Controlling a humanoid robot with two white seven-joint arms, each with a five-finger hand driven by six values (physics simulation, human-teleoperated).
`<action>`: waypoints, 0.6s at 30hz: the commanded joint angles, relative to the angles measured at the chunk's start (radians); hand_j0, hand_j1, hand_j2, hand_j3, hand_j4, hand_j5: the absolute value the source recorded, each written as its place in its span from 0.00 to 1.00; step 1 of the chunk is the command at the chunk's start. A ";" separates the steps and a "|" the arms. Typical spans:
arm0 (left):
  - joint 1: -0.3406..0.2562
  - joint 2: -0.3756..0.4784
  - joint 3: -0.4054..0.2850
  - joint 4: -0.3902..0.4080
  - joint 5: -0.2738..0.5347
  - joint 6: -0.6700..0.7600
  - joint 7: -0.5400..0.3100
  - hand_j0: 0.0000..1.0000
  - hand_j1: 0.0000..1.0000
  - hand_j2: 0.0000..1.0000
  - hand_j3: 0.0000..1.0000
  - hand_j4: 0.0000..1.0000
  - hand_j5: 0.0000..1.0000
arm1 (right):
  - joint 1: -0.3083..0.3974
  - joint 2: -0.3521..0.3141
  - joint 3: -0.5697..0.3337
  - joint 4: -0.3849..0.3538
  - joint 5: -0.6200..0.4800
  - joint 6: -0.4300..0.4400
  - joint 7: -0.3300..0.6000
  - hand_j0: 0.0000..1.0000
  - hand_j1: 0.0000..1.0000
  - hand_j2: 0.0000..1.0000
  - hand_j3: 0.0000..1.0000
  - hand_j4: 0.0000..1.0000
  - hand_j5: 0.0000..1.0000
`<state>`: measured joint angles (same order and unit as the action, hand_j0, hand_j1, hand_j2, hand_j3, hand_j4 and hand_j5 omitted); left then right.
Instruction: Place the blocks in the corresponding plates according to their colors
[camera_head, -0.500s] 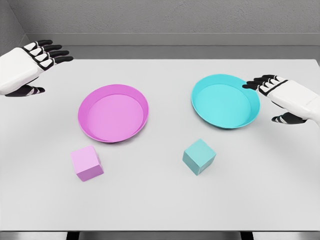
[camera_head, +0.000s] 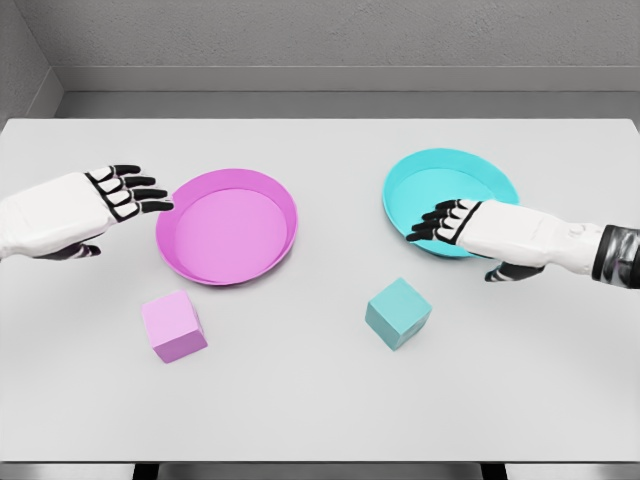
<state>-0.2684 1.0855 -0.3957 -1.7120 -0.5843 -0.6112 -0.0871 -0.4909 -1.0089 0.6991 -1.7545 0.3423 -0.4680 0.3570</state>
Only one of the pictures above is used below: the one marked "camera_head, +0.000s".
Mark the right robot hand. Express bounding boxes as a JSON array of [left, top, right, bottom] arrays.
[[405, 198, 551, 284]]

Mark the teal cube block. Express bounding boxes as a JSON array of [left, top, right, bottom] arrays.
[[364, 277, 433, 353]]

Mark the cyan round plate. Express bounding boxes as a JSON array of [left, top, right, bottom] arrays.
[[382, 147, 520, 260]]

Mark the pink cube block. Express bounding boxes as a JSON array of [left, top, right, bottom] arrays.
[[140, 290, 209, 364]]

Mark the pink round plate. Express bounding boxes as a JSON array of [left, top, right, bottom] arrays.
[[155, 168, 300, 287]]

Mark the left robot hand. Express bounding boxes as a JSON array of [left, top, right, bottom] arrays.
[[13, 163, 175, 261]]

